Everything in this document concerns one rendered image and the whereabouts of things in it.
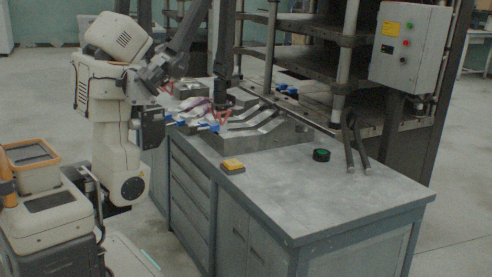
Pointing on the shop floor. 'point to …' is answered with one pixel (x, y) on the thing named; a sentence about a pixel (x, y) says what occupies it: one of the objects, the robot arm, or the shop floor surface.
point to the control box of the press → (406, 59)
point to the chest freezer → (5, 29)
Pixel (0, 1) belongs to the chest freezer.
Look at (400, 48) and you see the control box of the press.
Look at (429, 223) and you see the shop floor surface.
